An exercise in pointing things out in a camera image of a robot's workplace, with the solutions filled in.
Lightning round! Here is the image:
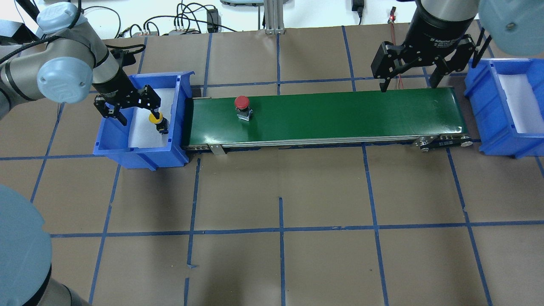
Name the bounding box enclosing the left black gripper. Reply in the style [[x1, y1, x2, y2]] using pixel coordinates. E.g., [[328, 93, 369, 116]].
[[92, 74, 169, 135]]

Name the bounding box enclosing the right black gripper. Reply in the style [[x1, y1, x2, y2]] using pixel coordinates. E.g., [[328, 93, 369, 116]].
[[371, 11, 476, 93]]

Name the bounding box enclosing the yellow push button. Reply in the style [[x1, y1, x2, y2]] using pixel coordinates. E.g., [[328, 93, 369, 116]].
[[148, 112, 169, 135]]

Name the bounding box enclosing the red push button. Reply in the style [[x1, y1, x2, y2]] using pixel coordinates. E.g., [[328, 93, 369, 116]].
[[234, 95, 253, 121]]

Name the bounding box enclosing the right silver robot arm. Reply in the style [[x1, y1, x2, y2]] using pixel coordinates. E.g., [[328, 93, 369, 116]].
[[371, 0, 544, 92]]

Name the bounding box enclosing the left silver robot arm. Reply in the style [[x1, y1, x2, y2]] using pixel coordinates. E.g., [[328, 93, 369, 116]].
[[1, 2, 168, 306]]

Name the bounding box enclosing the left blue plastic bin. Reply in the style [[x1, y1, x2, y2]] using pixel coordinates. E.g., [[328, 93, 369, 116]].
[[93, 71, 194, 170]]

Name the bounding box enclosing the blue plastic bin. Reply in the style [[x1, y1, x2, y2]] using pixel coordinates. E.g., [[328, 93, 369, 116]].
[[93, 71, 194, 170], [465, 58, 544, 159]]

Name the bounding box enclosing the green conveyor belt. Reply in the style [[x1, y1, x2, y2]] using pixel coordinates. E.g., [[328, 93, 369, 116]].
[[181, 88, 473, 152]]

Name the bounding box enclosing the right blue plastic bin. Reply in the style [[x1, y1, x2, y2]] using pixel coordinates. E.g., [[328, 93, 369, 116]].
[[465, 58, 544, 159]]

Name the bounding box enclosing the black power adapter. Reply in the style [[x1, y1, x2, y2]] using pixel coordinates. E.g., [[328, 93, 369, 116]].
[[207, 8, 221, 33]]

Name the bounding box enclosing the brown paper table mat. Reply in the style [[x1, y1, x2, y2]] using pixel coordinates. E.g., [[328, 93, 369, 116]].
[[0, 19, 544, 306]]

